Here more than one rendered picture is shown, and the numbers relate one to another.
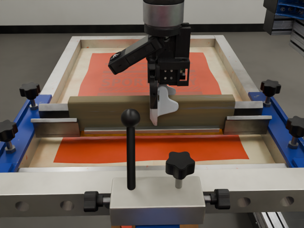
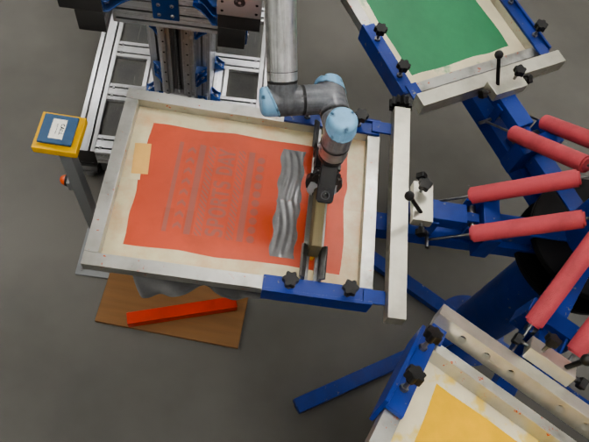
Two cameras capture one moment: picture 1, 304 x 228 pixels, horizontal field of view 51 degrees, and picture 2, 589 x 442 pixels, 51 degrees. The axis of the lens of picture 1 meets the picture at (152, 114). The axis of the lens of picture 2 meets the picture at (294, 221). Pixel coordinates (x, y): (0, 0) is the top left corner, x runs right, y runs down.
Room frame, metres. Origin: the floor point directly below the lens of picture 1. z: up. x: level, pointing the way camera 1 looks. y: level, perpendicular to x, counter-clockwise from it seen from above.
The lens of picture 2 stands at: (0.76, 0.86, 2.56)
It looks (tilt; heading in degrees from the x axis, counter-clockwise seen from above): 63 degrees down; 263
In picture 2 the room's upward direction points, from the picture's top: 16 degrees clockwise
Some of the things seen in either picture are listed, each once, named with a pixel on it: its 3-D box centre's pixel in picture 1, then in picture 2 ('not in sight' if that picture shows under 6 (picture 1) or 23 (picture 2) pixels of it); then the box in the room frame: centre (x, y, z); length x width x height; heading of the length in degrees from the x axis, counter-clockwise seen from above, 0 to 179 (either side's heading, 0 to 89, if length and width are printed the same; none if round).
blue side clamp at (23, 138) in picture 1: (26, 137); (315, 293); (0.57, 0.28, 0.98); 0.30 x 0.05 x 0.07; 1
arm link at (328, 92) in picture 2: not in sight; (325, 98); (0.65, -0.11, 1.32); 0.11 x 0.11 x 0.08; 16
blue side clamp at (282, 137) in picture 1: (275, 133); (330, 125); (0.59, -0.28, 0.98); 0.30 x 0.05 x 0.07; 1
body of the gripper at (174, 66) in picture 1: (166, 54); (328, 162); (0.60, -0.03, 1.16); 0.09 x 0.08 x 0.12; 91
